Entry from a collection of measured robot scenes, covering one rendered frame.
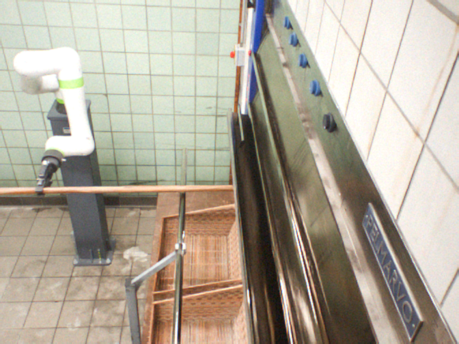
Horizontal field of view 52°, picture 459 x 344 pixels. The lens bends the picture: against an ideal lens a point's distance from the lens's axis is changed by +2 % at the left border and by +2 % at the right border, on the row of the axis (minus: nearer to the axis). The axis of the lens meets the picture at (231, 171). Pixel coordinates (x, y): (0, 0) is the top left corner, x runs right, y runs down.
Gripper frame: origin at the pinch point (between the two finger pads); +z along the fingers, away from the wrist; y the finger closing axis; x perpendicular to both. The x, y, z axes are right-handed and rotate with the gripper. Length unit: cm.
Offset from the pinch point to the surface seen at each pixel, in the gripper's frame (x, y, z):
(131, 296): -41, 31, 37
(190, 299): -67, 45, 30
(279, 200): -98, -33, 47
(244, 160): -90, -21, 8
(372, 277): -98, -75, 117
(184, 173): -64, 2, -14
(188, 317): -66, 58, 30
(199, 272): -72, 61, 0
